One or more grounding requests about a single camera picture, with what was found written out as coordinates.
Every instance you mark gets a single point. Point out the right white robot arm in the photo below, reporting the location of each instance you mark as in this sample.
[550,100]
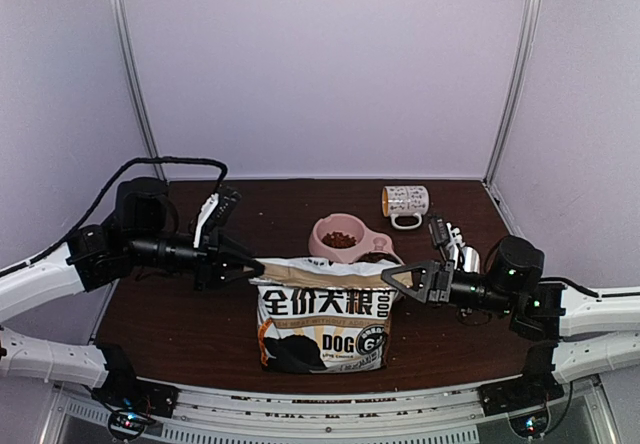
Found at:
[575,331]

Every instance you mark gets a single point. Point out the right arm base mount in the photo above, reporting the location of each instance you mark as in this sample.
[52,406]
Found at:
[526,399]

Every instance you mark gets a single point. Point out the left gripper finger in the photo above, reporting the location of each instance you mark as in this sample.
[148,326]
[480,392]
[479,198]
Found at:
[231,271]
[231,248]

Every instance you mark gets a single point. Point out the aluminium frame post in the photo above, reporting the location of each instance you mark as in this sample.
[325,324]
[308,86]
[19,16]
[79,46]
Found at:
[133,79]
[529,22]

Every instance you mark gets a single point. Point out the brown dog kibble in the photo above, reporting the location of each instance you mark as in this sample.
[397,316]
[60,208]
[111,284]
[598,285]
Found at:
[344,248]

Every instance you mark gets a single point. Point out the dog food bag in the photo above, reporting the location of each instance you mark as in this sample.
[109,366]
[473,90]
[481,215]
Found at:
[318,316]

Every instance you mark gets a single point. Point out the metal food scoop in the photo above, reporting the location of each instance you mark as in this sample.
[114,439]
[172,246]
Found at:
[471,261]

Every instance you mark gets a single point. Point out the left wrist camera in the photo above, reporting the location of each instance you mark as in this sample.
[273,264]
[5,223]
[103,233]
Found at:
[214,213]

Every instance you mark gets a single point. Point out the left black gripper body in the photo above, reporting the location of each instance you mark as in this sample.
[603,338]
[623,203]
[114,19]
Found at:
[205,262]

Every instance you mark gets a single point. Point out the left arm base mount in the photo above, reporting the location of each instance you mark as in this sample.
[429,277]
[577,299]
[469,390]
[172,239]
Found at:
[134,410]

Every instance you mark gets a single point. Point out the white patterned mug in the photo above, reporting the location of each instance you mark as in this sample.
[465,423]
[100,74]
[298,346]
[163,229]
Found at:
[405,206]

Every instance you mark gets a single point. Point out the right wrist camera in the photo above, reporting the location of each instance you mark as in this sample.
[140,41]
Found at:
[447,240]

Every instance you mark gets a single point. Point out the pink double pet bowl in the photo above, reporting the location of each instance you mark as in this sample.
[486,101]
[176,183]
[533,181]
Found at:
[345,223]

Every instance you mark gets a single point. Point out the left aluminium frame post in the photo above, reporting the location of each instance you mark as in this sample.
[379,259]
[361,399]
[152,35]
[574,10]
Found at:
[133,79]

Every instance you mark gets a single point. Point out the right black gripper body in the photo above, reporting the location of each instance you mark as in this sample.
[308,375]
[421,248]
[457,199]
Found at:
[442,281]

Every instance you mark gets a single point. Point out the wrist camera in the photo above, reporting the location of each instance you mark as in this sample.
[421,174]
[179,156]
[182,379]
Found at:
[214,213]
[447,240]

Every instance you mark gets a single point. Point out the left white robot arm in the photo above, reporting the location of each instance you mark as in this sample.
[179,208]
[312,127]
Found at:
[133,236]

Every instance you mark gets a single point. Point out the right aluminium frame post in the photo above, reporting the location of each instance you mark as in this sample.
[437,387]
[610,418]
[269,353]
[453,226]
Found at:
[529,22]

